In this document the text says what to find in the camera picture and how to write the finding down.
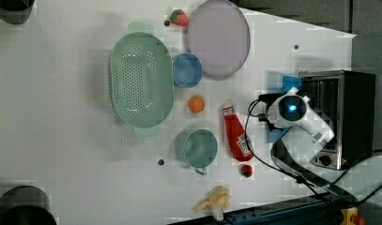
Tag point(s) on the black toaster oven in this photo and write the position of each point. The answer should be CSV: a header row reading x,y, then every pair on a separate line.
x,y
345,100

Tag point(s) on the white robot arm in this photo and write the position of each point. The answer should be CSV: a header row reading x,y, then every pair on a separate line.
x,y
308,133

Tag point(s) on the small orange fruit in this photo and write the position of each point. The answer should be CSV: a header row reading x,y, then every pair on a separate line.
x,y
196,104

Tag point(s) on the blue cup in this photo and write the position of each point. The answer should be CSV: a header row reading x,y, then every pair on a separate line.
x,y
187,70

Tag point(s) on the red ketchup bottle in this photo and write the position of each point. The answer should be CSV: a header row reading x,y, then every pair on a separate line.
x,y
239,143

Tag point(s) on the green perforated colander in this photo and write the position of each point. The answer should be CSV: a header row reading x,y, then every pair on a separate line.
x,y
142,85

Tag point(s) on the small red tomato toy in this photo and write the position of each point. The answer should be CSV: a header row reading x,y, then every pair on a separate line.
x,y
246,170

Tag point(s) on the lilac round plate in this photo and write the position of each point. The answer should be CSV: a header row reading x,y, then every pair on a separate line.
x,y
220,36

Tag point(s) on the yellow banana bunch toy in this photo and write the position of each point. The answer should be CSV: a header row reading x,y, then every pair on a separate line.
x,y
216,203

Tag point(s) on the red strawberry toy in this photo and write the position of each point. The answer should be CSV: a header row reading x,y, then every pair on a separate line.
x,y
178,17

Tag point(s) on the black cylinder container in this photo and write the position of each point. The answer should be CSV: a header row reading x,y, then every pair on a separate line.
x,y
26,205

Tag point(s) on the black cylinder upper corner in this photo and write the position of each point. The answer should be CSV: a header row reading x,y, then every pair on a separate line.
x,y
16,11

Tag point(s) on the green mug with handle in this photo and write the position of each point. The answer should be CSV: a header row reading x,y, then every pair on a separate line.
x,y
197,148

